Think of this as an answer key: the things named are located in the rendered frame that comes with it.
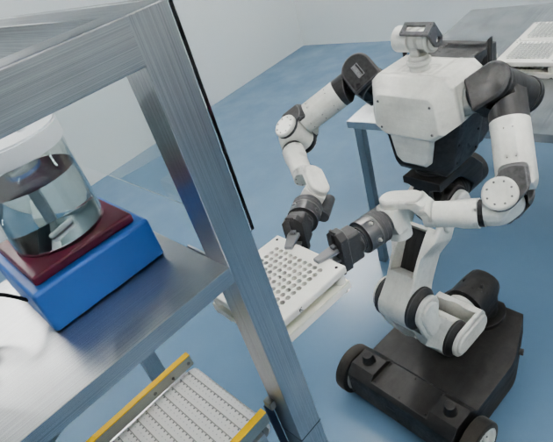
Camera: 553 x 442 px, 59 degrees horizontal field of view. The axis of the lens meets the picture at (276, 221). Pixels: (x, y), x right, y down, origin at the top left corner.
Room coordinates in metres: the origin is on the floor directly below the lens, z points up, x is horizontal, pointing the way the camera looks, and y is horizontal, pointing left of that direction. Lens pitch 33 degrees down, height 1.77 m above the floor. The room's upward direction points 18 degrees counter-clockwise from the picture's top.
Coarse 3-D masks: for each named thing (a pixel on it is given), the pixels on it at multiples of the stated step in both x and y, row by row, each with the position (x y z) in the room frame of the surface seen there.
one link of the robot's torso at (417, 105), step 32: (448, 64) 1.20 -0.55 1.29; (480, 64) 1.17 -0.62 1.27; (384, 96) 1.23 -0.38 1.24; (416, 96) 1.15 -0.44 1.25; (448, 96) 1.10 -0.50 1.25; (384, 128) 1.25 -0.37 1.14; (416, 128) 1.16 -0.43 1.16; (448, 128) 1.10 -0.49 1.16; (480, 128) 1.19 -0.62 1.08; (416, 160) 1.18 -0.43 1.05; (448, 160) 1.13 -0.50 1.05
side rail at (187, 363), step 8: (184, 360) 0.84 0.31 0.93; (176, 368) 0.83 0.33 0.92; (184, 368) 0.84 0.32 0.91; (168, 376) 0.81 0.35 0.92; (176, 376) 0.82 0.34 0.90; (160, 384) 0.80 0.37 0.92; (168, 384) 0.81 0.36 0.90; (152, 392) 0.78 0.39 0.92; (160, 392) 0.79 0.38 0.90; (144, 400) 0.77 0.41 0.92; (152, 400) 0.78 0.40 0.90; (136, 408) 0.76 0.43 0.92; (144, 408) 0.76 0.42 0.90; (128, 416) 0.74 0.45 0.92; (136, 416) 0.75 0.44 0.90; (120, 424) 0.73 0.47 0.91; (104, 432) 0.71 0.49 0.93; (112, 432) 0.72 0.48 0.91; (96, 440) 0.70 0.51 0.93; (104, 440) 0.70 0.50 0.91
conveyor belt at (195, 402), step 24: (192, 384) 0.79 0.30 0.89; (216, 384) 0.78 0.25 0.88; (168, 408) 0.75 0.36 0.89; (192, 408) 0.73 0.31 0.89; (216, 408) 0.71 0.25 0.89; (240, 408) 0.69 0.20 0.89; (144, 432) 0.71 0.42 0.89; (168, 432) 0.69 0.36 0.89; (192, 432) 0.67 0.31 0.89; (216, 432) 0.65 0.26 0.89
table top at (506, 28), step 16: (464, 16) 2.94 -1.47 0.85; (480, 16) 2.85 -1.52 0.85; (496, 16) 2.76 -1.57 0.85; (512, 16) 2.68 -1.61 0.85; (528, 16) 2.59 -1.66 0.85; (544, 16) 2.52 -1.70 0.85; (448, 32) 2.74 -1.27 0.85; (464, 32) 2.66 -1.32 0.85; (480, 32) 2.58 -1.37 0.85; (496, 32) 2.50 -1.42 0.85; (512, 32) 2.43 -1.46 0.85; (544, 80) 1.81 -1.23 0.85; (544, 96) 1.67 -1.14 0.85; (368, 112) 2.04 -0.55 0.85; (544, 112) 1.56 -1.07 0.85; (368, 128) 1.94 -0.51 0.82; (544, 128) 1.46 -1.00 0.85
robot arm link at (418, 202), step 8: (392, 192) 1.04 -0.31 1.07; (400, 192) 1.02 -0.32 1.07; (408, 192) 1.01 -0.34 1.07; (416, 192) 0.99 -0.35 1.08; (424, 192) 1.00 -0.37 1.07; (384, 200) 1.01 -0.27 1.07; (392, 200) 1.00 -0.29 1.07; (400, 200) 0.98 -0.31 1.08; (408, 200) 0.97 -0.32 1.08; (416, 200) 0.96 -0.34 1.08; (424, 200) 0.96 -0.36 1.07; (432, 200) 0.97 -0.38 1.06; (384, 208) 1.00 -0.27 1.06; (392, 208) 0.99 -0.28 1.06; (400, 208) 0.98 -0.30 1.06; (408, 208) 0.96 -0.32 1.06; (416, 208) 0.95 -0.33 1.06; (424, 208) 0.94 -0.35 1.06; (424, 216) 0.94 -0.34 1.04; (424, 224) 0.94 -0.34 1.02; (432, 224) 0.93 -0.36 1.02
